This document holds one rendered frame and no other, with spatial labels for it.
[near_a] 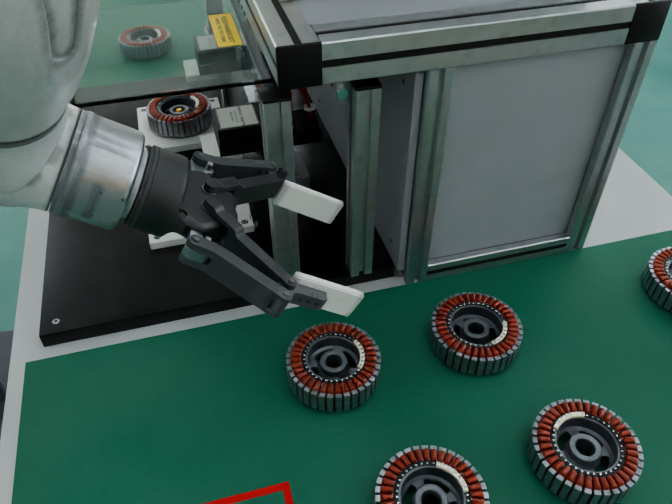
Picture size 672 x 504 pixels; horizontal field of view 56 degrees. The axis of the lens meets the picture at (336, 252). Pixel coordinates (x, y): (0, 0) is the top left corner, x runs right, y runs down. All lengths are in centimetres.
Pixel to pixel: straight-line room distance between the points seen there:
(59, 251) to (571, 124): 71
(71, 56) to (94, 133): 13
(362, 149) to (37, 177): 36
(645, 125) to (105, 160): 259
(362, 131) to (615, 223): 49
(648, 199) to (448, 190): 43
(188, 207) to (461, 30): 33
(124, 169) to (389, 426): 41
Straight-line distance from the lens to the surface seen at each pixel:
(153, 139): 115
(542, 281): 93
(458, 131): 77
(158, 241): 93
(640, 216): 110
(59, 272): 95
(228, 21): 83
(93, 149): 53
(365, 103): 71
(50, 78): 42
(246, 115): 91
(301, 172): 96
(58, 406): 82
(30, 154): 50
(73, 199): 54
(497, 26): 71
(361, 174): 75
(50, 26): 39
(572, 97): 83
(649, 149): 278
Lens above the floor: 138
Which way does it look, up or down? 43 degrees down
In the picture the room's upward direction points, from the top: straight up
